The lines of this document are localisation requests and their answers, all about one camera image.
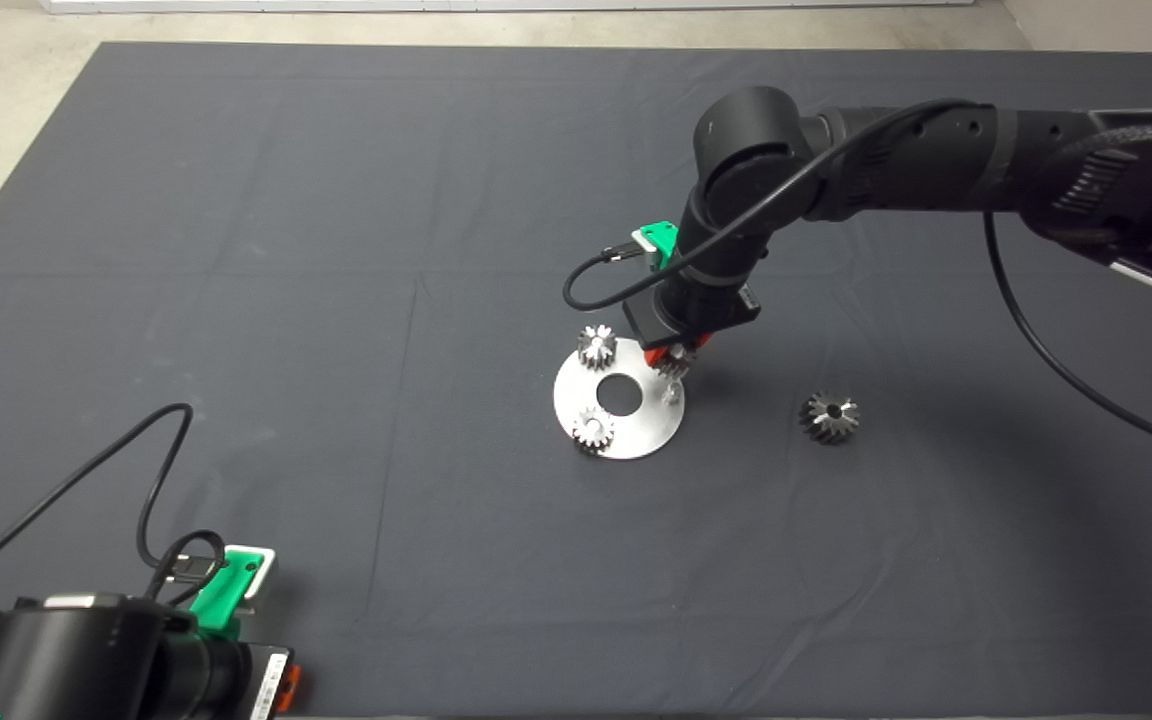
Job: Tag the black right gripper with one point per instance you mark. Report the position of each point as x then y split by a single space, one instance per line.
694 315

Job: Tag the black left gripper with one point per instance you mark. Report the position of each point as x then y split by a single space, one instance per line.
236 685

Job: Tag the small dark steel gear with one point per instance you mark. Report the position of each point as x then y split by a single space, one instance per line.
674 364

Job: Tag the large steel gear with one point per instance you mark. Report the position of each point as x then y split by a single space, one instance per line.
829 417

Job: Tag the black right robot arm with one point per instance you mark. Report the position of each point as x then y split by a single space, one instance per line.
896 165

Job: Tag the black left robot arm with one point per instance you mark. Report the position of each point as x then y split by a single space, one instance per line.
56 660

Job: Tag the small shiny steel gear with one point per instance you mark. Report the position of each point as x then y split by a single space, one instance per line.
597 348
593 431

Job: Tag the round steel plate with hole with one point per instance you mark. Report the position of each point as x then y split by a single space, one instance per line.
636 437

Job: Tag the dark grey table cloth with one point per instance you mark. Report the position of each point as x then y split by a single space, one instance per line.
336 300

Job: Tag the left wrist green camera mount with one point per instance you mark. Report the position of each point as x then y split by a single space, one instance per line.
221 600

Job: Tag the wrist green camera mount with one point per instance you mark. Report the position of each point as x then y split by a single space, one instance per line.
661 235
221 600

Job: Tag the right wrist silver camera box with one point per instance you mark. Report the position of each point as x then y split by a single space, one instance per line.
642 244

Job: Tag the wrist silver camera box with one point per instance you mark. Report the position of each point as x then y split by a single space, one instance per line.
266 570
642 244

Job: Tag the right wrist green camera mount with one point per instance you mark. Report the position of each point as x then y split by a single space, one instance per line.
661 235

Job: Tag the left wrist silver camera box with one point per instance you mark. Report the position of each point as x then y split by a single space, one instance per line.
266 570

